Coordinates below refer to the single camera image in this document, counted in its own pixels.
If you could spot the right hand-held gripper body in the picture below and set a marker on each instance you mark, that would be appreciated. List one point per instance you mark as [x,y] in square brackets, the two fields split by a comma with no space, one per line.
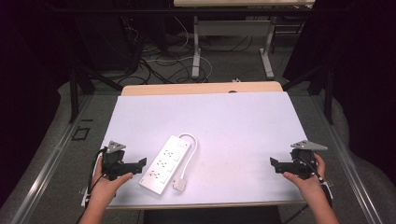
[302,165]

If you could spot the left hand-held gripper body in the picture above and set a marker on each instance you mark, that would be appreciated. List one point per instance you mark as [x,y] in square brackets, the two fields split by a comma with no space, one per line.
[112,161]

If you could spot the white power strip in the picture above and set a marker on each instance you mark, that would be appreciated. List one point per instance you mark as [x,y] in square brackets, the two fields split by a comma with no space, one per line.
[165,165]

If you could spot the white plug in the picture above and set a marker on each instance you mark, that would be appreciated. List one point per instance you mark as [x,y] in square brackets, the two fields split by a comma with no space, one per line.
[180,184]

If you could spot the person's right hand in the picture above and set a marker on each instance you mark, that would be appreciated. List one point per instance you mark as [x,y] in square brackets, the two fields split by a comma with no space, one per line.
[309,186]

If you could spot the person's left hand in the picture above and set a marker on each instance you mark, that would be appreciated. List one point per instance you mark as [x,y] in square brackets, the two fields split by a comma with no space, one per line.
[104,189]

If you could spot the white table cover board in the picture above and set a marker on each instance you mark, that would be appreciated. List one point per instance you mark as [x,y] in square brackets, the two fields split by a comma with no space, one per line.
[236,130]

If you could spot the black metal stand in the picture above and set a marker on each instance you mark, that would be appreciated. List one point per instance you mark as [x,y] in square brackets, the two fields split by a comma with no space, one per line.
[74,93]
[328,93]

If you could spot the wooden table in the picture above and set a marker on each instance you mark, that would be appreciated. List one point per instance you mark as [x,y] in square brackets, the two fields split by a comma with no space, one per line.
[186,88]

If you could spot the black curtain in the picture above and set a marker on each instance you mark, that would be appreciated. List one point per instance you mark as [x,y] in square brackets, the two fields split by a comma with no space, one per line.
[28,77]
[364,62]

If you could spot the dark equipment cabinet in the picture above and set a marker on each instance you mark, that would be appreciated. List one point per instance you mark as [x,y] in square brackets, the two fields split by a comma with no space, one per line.
[109,40]

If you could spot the white desk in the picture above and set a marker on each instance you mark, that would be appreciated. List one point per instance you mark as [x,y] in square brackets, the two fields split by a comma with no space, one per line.
[230,29]

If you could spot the black horizontal bar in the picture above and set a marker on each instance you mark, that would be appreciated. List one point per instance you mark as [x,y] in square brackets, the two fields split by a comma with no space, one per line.
[155,10]

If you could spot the aluminium floor rail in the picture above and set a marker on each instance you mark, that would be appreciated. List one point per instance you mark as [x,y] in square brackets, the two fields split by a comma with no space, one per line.
[46,168]
[345,155]

